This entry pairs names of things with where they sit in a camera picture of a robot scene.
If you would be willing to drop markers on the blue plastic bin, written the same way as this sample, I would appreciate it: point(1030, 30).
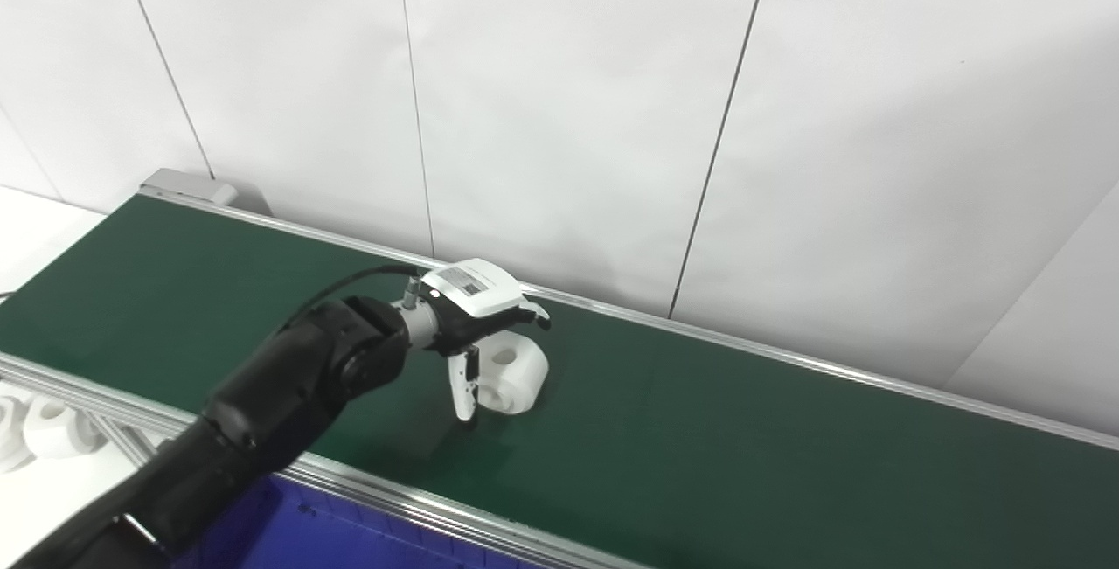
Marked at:
point(288, 534)

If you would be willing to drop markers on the green conveyor belt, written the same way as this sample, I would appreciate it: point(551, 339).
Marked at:
point(393, 495)
point(699, 464)

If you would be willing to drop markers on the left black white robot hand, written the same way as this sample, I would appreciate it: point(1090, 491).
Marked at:
point(476, 289)

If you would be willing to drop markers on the grey conveyor support bracket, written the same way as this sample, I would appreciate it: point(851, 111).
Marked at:
point(131, 442)

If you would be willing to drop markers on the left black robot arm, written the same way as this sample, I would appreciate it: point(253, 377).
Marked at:
point(262, 403)

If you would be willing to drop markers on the white cylindrical plastic part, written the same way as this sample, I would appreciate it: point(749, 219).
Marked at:
point(9, 442)
point(57, 433)
point(520, 377)

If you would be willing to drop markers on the grey conveyor end housing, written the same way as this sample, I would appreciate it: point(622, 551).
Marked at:
point(188, 184)

